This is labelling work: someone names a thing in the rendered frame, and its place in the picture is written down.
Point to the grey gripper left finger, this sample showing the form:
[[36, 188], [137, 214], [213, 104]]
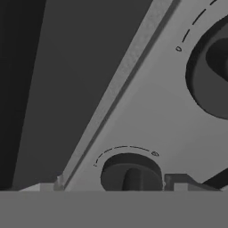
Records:
[[58, 185]]

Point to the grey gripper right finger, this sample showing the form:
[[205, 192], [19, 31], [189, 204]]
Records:
[[178, 179]]

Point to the black stove knob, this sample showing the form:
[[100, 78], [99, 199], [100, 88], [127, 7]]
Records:
[[132, 173], [209, 89]]

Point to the grey stove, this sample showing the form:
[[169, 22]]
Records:
[[154, 112]]

